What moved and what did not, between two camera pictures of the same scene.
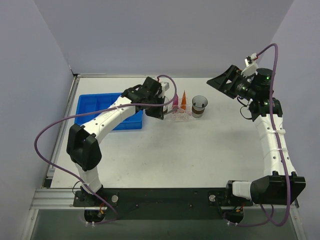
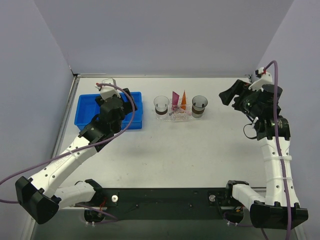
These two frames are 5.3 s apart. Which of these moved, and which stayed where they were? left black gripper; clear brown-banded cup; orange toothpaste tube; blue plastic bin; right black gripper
Moved: right black gripper; left black gripper
Stayed: clear brown-banded cup; orange toothpaste tube; blue plastic bin
